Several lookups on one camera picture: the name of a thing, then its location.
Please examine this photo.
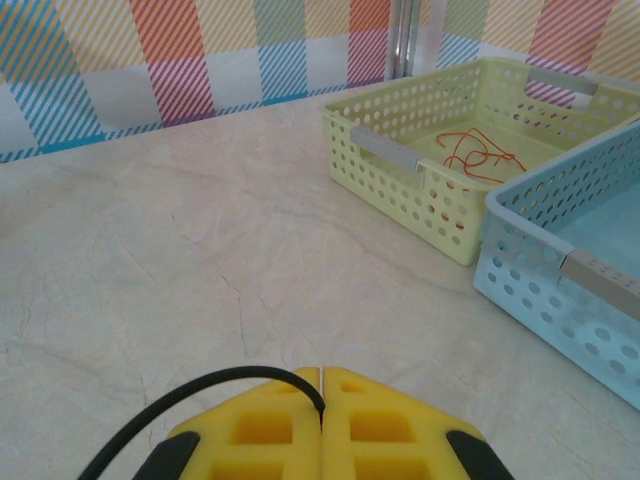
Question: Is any green perforated plastic basket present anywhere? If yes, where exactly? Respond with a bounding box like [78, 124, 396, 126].
[322, 57, 640, 267]

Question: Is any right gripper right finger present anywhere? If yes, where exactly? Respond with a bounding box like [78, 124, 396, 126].
[322, 366, 517, 480]

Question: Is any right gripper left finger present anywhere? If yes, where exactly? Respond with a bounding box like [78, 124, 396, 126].
[134, 367, 324, 480]

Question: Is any tangle of coloured cables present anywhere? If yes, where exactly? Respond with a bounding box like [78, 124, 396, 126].
[77, 366, 327, 480]

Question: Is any aluminium frame post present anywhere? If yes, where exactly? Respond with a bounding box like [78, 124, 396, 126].
[387, 0, 427, 79]

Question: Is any orange thin cable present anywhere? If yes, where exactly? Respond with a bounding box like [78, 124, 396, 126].
[434, 127, 529, 221]

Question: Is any blue perforated plastic basket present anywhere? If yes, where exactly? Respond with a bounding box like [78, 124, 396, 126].
[472, 122, 640, 414]

